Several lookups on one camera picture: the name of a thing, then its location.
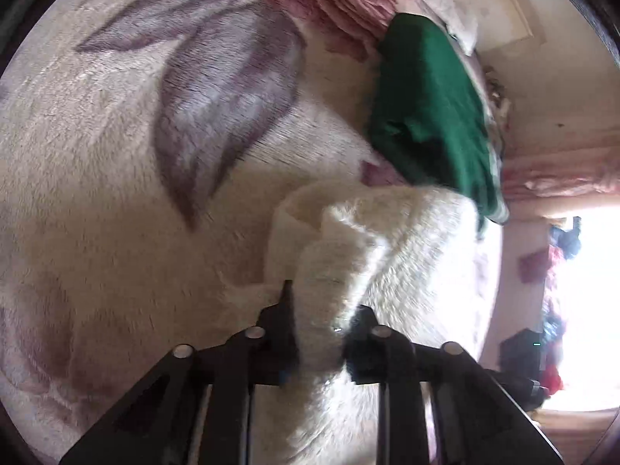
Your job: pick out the floral purple blanket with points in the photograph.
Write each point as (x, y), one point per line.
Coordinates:
(97, 155)

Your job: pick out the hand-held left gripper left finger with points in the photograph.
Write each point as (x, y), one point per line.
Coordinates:
(276, 344)

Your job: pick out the tied pink floral curtain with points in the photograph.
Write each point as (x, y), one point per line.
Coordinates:
(557, 179)

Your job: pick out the white fuzzy jacket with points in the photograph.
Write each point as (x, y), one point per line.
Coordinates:
(411, 252)

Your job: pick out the folded green striped garment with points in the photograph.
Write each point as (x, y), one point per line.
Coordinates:
(426, 106)

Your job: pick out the white pillow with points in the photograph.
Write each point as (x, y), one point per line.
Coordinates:
(450, 7)

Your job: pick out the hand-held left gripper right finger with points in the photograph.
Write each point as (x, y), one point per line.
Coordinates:
(363, 348)

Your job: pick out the bright window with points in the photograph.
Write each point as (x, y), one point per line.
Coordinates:
(596, 300)

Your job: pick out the pile of clothes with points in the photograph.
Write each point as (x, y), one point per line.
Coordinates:
(557, 252)

